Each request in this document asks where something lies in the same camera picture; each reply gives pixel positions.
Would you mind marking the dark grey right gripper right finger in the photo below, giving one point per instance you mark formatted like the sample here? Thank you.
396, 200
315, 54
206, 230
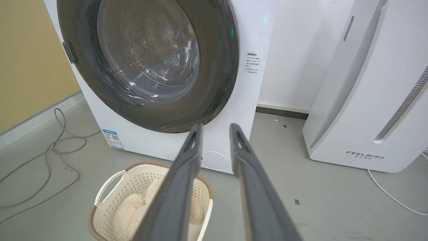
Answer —
257, 194

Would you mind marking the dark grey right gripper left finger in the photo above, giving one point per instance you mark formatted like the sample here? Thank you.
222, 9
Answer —
174, 187

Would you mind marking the washer door glass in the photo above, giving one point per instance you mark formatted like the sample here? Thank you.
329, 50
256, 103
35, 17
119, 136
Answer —
147, 50

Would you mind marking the white front-load washing machine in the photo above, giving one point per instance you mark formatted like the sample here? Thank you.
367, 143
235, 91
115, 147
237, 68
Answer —
249, 100

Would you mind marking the metal door hinge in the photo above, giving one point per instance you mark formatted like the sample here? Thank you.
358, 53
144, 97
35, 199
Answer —
69, 53

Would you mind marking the round white filter cover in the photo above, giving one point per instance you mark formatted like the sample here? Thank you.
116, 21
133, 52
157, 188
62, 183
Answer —
217, 161

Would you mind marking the beige plush toy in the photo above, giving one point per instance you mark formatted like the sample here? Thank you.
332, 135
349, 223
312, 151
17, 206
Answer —
130, 214

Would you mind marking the cream perforated laundry basket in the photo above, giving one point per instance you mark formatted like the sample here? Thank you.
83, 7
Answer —
115, 194

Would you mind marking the blue energy label sticker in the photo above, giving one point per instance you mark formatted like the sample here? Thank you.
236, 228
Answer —
113, 139

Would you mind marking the small black text sticker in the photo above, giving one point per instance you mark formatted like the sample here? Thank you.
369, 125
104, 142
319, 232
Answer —
252, 63

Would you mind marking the white air purifier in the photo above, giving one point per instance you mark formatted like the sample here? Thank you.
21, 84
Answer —
367, 83

